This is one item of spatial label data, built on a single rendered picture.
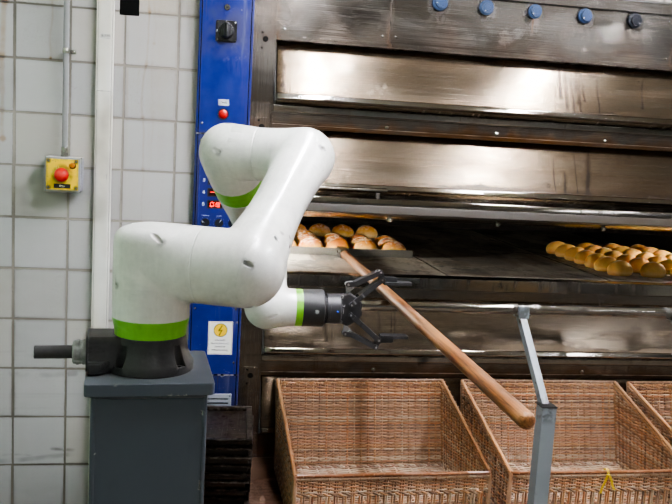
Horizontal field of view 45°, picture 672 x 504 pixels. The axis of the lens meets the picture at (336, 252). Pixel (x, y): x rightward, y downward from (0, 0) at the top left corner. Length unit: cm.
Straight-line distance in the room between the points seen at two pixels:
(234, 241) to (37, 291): 136
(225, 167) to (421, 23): 113
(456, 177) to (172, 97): 91
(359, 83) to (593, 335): 116
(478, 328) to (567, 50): 94
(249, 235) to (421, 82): 139
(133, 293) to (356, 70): 140
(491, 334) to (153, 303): 160
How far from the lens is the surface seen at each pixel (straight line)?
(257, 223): 137
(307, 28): 258
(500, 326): 278
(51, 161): 249
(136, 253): 136
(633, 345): 298
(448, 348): 169
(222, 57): 250
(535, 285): 279
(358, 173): 256
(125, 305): 139
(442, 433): 273
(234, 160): 169
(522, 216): 258
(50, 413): 270
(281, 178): 152
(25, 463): 277
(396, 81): 260
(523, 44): 275
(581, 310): 245
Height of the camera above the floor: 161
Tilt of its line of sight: 8 degrees down
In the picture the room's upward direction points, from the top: 3 degrees clockwise
